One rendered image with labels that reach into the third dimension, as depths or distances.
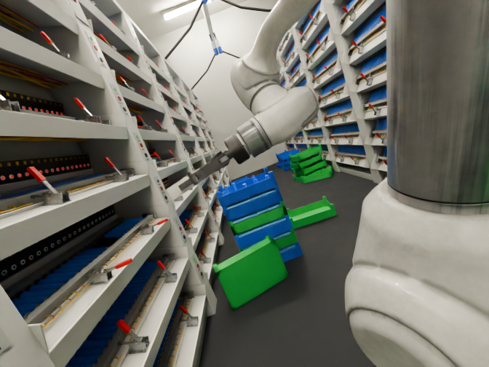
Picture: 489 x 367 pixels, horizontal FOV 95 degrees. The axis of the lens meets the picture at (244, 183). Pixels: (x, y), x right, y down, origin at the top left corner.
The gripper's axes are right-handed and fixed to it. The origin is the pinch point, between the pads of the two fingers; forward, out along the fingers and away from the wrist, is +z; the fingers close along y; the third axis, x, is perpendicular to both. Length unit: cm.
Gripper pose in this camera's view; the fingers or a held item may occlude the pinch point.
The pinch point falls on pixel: (179, 187)
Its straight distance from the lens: 62.0
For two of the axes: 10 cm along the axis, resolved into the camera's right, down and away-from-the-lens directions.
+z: -8.4, 5.4, 0.7
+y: -0.4, -1.8, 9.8
